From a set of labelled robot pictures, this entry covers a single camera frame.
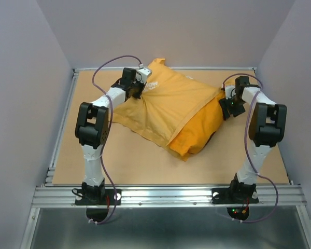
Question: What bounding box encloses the orange patterned pillowcase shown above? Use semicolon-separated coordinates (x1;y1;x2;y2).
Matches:
113;59;224;161

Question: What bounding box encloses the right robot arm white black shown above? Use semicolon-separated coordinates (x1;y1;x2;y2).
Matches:
212;73;287;204

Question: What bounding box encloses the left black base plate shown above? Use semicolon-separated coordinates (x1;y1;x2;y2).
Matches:
72;187;123;221

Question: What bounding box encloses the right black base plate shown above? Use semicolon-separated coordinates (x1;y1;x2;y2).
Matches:
210;187;260;221

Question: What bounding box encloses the aluminium frame rail front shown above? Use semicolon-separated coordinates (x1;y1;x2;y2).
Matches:
31;185;307;208

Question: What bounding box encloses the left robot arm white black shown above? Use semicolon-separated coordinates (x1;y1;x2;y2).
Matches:
72;66;152;205

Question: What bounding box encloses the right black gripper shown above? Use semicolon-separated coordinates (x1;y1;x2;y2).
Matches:
218;94;245;120

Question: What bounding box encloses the aluminium rail left side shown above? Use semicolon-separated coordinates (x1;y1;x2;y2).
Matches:
43;159;56;186

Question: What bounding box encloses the metal sheet panel front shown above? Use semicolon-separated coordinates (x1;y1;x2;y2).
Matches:
31;206;308;248

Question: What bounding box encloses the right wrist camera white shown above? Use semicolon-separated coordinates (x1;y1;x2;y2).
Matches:
222;85;236;100

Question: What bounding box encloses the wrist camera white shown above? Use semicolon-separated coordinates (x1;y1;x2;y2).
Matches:
222;85;236;100
135;67;152;85

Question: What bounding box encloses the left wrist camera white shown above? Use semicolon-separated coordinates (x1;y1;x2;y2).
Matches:
135;67;152;85

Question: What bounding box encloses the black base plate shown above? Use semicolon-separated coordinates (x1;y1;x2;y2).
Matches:
72;187;123;221
210;187;260;221

